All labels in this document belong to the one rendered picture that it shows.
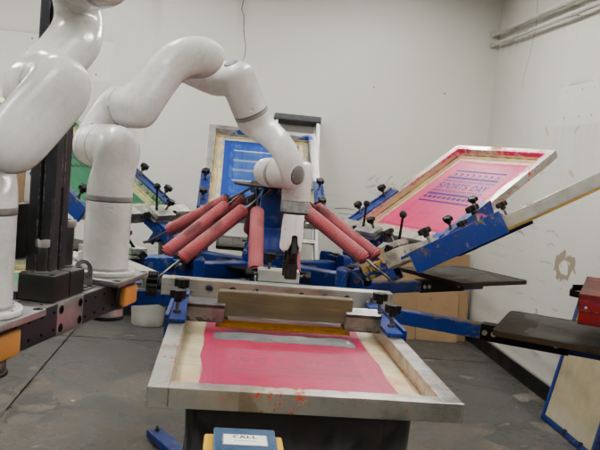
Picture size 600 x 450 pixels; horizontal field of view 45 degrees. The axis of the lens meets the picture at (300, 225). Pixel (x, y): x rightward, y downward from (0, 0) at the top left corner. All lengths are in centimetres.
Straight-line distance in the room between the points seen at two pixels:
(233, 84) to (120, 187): 38
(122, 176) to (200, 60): 30
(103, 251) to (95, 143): 22
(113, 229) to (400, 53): 488
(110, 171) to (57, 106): 45
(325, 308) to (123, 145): 72
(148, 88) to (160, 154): 446
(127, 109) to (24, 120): 51
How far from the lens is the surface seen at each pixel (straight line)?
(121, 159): 153
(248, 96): 172
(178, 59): 161
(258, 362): 166
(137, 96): 157
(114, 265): 156
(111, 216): 154
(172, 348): 159
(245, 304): 190
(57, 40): 121
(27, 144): 109
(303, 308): 192
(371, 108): 613
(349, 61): 613
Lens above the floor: 142
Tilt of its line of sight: 5 degrees down
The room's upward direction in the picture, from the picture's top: 5 degrees clockwise
